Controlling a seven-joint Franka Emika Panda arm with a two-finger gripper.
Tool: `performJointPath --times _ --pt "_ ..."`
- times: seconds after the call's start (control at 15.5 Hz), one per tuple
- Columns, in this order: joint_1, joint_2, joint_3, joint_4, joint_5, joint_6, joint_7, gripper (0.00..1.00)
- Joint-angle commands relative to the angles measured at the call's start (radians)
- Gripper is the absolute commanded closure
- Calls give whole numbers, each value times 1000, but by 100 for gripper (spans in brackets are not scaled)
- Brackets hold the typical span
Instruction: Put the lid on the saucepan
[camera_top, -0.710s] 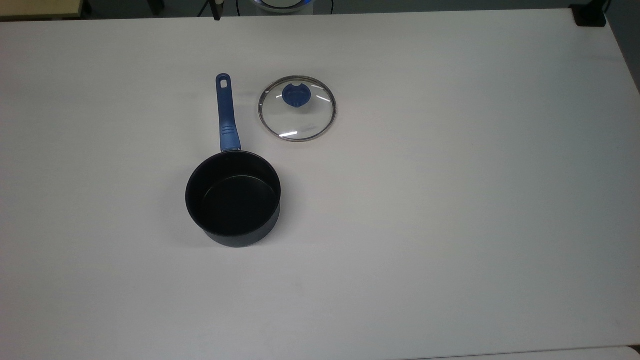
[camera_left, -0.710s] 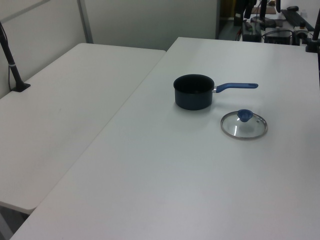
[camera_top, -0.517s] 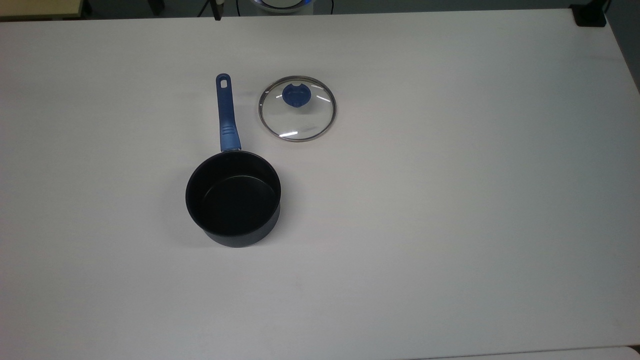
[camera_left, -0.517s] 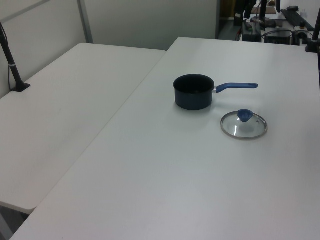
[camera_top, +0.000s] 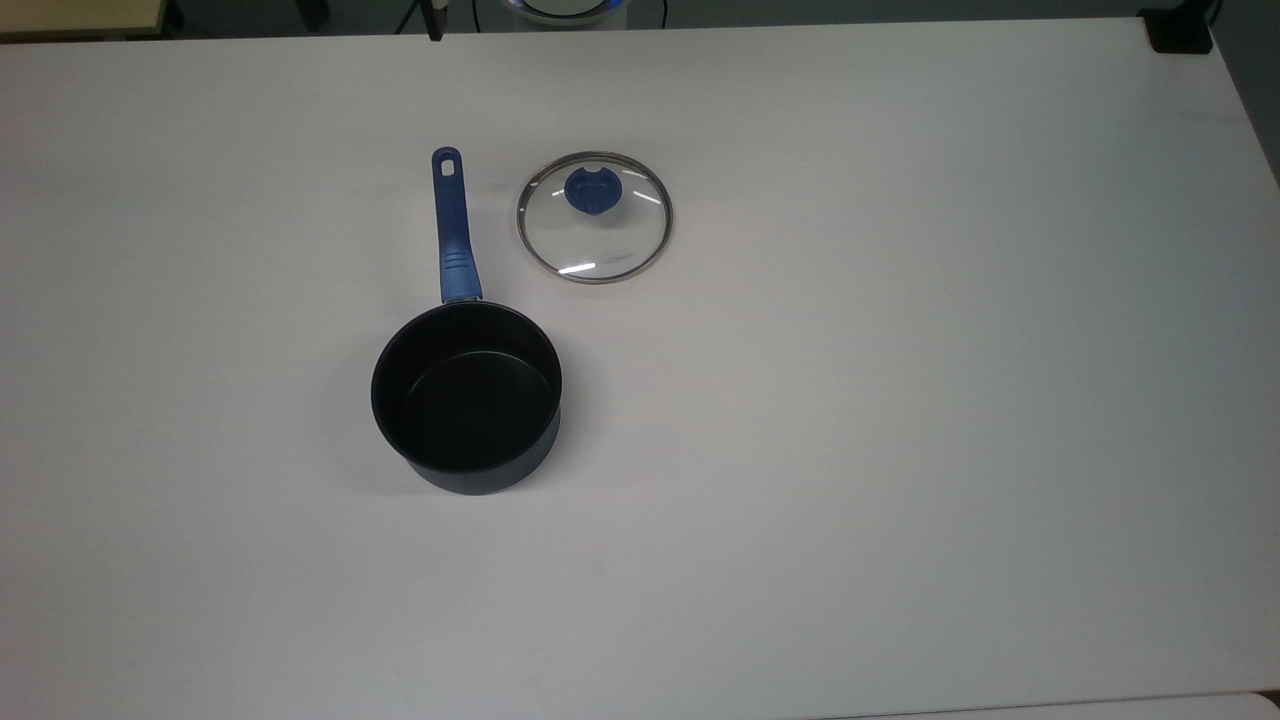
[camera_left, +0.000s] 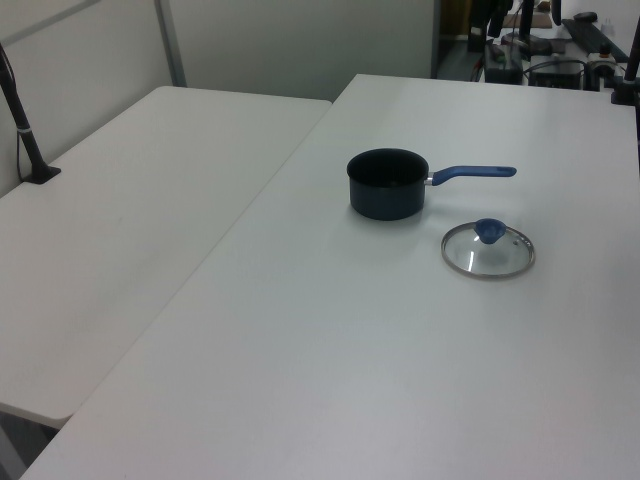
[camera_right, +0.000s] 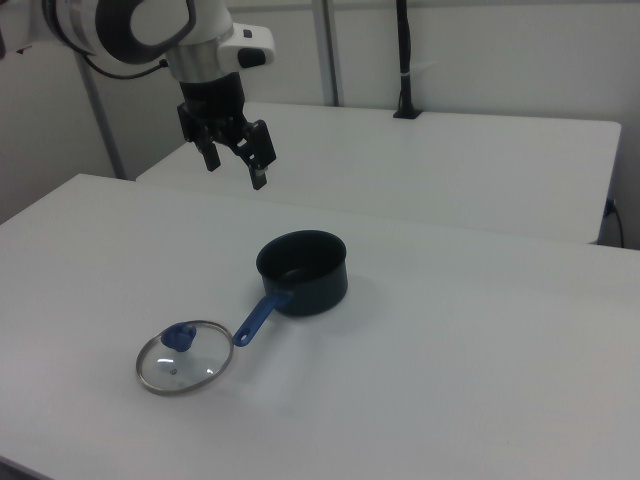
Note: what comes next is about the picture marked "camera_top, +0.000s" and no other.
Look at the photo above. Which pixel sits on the glass lid with blue knob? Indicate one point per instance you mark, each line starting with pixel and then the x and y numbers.
pixel 600 235

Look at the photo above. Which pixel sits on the black stand leg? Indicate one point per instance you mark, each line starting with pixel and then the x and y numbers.
pixel 434 20

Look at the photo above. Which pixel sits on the white adjacent table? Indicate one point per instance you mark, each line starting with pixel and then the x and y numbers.
pixel 1100 708

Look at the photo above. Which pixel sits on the black table clamp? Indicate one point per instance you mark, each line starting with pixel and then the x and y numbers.
pixel 1180 30

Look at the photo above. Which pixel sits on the light wooden table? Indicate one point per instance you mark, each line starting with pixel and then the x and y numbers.
pixel 70 15

